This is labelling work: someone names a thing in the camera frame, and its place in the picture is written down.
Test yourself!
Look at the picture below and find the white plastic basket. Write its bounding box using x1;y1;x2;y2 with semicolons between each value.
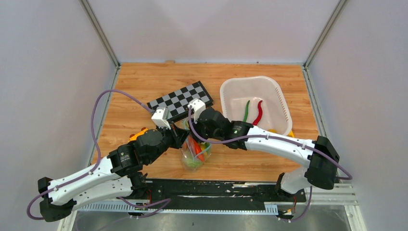
220;76;293;136

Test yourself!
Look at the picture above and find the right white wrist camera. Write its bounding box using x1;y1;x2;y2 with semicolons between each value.
188;99;206;123

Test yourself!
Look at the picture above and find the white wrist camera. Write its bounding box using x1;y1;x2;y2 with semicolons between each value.
188;99;206;123
151;107;170;129

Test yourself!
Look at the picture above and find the toy orange carrot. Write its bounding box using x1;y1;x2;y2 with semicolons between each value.
188;137;205;162

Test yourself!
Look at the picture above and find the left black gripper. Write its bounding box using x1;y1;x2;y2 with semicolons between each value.
147;120;191;165

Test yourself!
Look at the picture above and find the black grey chessboard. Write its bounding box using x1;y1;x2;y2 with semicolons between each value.
147;81;214;122

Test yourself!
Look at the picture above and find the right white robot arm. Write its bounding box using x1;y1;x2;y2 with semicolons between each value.
188;105;340;201

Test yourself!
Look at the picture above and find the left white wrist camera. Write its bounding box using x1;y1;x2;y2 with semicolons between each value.
151;107;170;129

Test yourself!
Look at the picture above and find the yellow triangular plastic stand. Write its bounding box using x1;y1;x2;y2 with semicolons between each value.
287;130;295;138

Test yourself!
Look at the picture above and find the clear zip top bag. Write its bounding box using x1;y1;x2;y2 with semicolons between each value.
181;134;212;171

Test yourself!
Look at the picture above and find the yellow toy brick car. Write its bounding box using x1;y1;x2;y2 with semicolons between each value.
129;127;148;141

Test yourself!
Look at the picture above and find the green toy cabbage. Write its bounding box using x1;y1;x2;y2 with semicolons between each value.
181;156;204;170

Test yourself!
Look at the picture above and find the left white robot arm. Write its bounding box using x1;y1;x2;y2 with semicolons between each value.
38;124;190;222

